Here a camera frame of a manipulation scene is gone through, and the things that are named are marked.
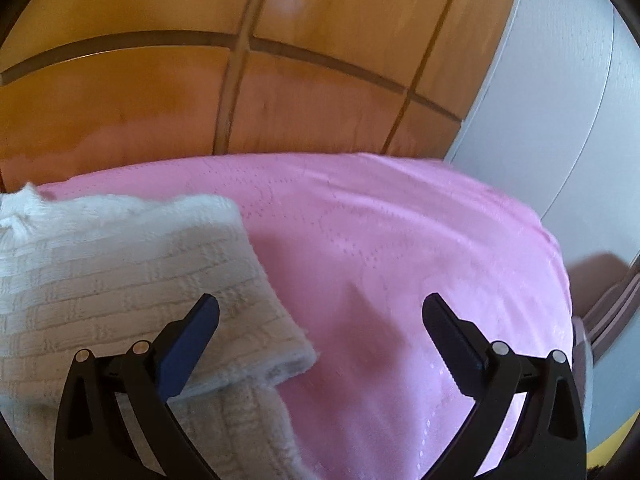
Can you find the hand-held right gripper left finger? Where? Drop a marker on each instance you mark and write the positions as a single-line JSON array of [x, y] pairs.
[[187, 345]]

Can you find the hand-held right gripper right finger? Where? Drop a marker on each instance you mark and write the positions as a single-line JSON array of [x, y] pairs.
[[450, 340]]

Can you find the cream knitted sweater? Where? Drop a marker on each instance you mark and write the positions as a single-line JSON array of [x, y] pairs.
[[100, 270]]

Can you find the pink blanket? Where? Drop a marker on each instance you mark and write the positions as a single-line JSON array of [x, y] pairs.
[[375, 220]]

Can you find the mauve striped cloth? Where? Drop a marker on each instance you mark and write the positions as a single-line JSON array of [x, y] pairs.
[[610, 310]]

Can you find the wooden wardrobe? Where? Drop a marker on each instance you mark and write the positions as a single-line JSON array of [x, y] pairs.
[[325, 100]]

